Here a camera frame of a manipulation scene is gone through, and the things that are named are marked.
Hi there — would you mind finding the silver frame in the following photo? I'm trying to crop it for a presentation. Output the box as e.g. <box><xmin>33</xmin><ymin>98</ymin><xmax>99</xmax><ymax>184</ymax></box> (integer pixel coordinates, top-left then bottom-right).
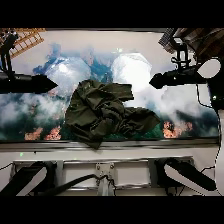
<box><xmin>0</xmin><ymin>137</ymin><xmax>224</xmax><ymax>197</ymax></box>

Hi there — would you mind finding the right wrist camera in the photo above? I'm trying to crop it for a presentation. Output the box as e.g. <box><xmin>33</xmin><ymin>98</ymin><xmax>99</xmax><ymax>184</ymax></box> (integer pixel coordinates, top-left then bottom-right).
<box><xmin>170</xmin><ymin>42</ymin><xmax>197</xmax><ymax>73</ymax></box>

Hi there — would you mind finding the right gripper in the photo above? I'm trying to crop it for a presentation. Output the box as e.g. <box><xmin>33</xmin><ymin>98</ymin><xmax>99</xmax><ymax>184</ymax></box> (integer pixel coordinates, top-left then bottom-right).
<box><xmin>158</xmin><ymin>67</ymin><xmax>205</xmax><ymax>90</ymax></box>

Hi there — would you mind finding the dark green garment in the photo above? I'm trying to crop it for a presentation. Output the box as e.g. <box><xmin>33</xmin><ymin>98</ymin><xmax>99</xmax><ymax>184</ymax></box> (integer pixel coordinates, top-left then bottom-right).
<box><xmin>63</xmin><ymin>79</ymin><xmax>162</xmax><ymax>151</ymax></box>

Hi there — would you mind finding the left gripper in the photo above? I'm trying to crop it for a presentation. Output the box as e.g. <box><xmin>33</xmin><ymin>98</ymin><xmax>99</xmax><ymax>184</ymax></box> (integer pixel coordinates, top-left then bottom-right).
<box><xmin>0</xmin><ymin>72</ymin><xmax>43</xmax><ymax>95</ymax></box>

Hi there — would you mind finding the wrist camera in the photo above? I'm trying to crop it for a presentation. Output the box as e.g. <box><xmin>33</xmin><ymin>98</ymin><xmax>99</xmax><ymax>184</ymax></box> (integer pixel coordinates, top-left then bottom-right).
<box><xmin>170</xmin><ymin>42</ymin><xmax>197</xmax><ymax>73</ymax></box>
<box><xmin>0</xmin><ymin>31</ymin><xmax>20</xmax><ymax>80</ymax></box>

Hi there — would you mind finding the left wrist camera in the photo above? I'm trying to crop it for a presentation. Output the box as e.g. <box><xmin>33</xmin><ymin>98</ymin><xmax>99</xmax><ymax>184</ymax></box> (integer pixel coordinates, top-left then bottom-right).
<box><xmin>0</xmin><ymin>31</ymin><xmax>20</xmax><ymax>80</ymax></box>

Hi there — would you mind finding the black cable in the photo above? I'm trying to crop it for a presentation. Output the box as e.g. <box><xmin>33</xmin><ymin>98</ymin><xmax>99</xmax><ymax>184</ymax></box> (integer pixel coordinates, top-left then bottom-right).
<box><xmin>39</xmin><ymin>173</ymin><xmax>116</xmax><ymax>197</ymax></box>

